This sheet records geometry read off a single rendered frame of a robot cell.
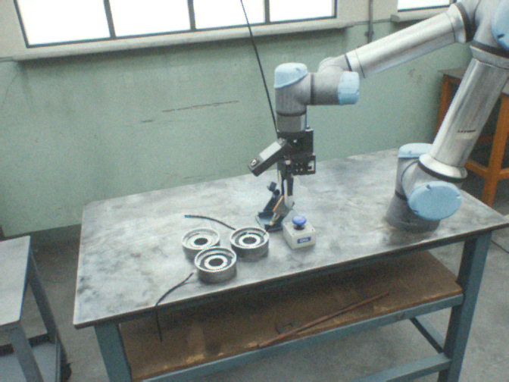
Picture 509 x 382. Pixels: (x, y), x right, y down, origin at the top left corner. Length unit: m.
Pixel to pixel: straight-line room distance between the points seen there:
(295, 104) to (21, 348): 1.01
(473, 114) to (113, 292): 0.94
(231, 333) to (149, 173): 1.66
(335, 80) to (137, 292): 0.69
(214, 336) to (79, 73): 1.73
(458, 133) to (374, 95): 2.05
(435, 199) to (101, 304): 0.83
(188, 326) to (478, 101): 0.97
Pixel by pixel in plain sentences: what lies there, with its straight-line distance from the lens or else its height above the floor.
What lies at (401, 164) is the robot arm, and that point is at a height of 0.99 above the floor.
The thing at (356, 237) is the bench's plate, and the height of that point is 0.80.
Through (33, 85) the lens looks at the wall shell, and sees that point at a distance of 2.69.
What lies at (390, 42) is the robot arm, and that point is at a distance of 1.18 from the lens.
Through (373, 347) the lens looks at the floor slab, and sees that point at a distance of 2.10.
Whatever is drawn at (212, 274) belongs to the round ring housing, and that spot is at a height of 0.83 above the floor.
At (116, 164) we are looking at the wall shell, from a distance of 2.80.
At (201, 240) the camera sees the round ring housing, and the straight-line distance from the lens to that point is 1.27.
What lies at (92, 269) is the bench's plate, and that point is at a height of 0.80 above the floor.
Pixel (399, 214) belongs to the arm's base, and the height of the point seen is 0.84.
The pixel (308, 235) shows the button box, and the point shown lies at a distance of 1.23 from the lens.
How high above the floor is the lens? 1.51
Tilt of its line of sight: 28 degrees down
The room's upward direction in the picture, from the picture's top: 3 degrees counter-clockwise
